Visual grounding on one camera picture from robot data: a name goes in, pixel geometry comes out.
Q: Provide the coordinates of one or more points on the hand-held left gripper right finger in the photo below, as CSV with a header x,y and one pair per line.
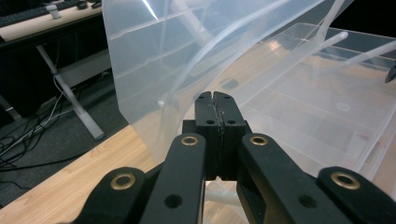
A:
x,y
232,124

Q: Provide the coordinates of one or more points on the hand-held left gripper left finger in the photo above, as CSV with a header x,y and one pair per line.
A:
x,y
204,124

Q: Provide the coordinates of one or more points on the clear plastic storage box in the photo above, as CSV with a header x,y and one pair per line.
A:
x,y
193,62

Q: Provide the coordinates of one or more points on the black computer mouse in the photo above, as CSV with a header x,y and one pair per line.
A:
x,y
82,4

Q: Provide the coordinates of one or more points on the small white desk object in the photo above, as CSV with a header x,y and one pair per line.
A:
x,y
53,11

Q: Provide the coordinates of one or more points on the black keyboard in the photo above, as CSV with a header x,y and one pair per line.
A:
x,y
28,14

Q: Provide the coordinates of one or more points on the desk with grey metal frame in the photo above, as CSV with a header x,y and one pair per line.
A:
x,y
77,71

